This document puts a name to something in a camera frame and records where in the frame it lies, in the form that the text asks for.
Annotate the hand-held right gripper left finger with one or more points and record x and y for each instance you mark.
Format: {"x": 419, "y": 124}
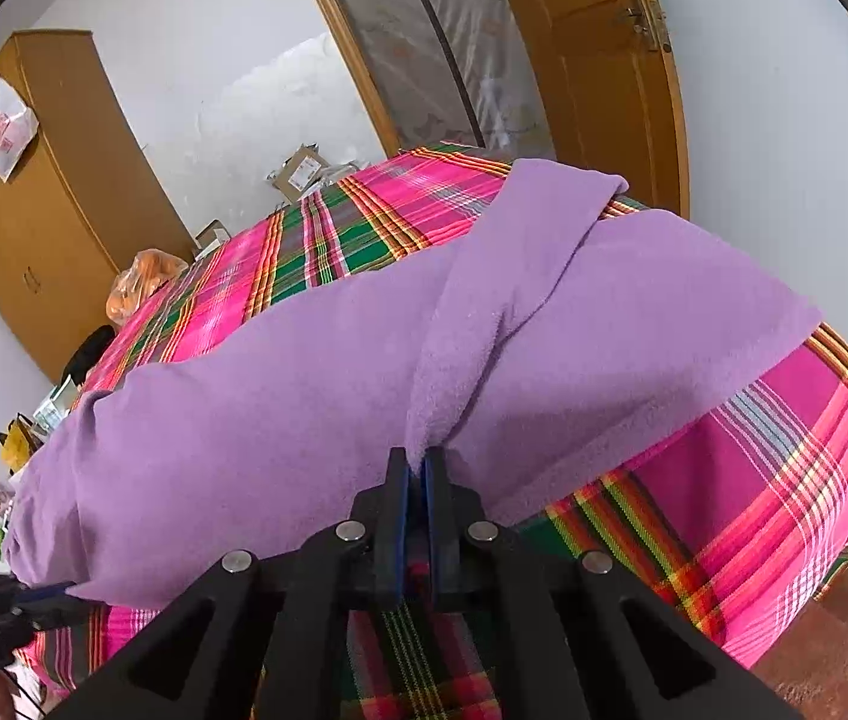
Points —
{"x": 401, "y": 532}

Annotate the cardboard box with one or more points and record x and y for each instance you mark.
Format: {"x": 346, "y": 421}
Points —
{"x": 300, "y": 172}

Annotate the wooden door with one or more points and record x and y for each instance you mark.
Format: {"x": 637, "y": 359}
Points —
{"x": 596, "y": 90}

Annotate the white plastic bag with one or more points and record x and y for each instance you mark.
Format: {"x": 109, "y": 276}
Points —
{"x": 8, "y": 127}

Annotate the pink green plaid bedsheet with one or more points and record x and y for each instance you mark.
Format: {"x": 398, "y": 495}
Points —
{"x": 769, "y": 465}

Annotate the small white open box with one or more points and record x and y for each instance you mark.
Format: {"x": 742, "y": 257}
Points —
{"x": 212, "y": 238}

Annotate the wooden wardrobe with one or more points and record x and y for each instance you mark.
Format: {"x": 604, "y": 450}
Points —
{"x": 57, "y": 202}

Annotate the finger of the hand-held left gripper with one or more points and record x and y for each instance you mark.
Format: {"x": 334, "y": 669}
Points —
{"x": 57, "y": 616}
{"x": 53, "y": 592}

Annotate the clear plastic door curtain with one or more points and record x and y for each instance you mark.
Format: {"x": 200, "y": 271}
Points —
{"x": 454, "y": 37}

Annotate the yellow bag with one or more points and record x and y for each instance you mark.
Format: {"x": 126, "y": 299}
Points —
{"x": 19, "y": 446}

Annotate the bag of oranges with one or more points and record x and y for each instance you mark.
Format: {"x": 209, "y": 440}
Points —
{"x": 143, "y": 289}

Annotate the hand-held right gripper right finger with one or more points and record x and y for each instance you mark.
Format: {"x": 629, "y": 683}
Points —
{"x": 433, "y": 532}

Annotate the metal door lock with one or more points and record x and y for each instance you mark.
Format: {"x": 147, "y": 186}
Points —
{"x": 645, "y": 19}

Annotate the black cloth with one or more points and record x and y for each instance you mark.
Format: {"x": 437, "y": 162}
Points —
{"x": 87, "y": 356}

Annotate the purple towel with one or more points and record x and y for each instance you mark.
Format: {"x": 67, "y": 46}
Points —
{"x": 319, "y": 375}

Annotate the wooden door frame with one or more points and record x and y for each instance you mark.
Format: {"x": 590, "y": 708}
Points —
{"x": 349, "y": 52}

